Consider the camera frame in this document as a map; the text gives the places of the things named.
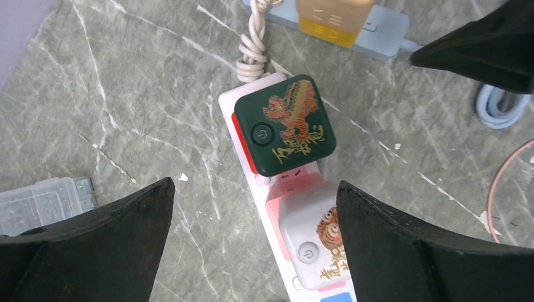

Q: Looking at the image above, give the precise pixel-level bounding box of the dark green cube adapter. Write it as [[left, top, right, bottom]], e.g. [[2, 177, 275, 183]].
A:
[[234, 74, 336, 177]]

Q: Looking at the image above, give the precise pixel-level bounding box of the clear plastic screw box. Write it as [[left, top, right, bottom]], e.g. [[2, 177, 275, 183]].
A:
[[1, 176, 98, 237]]

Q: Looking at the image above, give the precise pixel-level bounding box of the light blue cable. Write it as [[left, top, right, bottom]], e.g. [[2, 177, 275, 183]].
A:
[[400, 37, 534, 130]]

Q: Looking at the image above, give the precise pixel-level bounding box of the red cube adapter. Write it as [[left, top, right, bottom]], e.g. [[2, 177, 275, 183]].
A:
[[231, 113, 259, 175]]

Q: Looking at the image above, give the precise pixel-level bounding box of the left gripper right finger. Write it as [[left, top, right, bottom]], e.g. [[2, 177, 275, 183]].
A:
[[336, 181, 533, 301]]

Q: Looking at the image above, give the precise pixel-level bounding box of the white cube adapter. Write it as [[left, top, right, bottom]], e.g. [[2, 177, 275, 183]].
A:
[[279, 192, 350, 291]]

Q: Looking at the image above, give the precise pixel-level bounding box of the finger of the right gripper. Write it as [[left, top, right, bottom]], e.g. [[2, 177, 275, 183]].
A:
[[410, 0, 533, 94]]

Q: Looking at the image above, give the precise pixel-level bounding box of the peach cube adapter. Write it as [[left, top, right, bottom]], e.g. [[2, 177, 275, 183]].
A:
[[296, 0, 375, 33]]

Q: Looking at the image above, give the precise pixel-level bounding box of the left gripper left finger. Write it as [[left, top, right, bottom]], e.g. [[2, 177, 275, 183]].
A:
[[1, 177, 175, 301]]

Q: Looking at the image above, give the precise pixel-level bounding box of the thin pink charging cable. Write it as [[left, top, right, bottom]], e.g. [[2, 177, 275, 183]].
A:
[[486, 139, 534, 244]]

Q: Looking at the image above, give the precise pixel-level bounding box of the light blue plug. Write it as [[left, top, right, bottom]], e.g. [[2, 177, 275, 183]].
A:
[[265, 1, 410, 60]]

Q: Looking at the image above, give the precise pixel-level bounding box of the yellow cube adapter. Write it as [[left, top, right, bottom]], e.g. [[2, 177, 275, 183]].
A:
[[298, 17, 360, 48]]

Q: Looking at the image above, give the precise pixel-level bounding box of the pink cube adapter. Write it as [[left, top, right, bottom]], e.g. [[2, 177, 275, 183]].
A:
[[271, 169, 350, 291]]

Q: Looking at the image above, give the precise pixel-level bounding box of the white power strip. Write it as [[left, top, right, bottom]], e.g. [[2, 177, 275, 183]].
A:
[[219, 72, 356, 301]]

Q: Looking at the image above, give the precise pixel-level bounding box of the white coiled cord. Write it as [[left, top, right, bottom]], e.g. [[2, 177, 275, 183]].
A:
[[235, 0, 285, 83]]

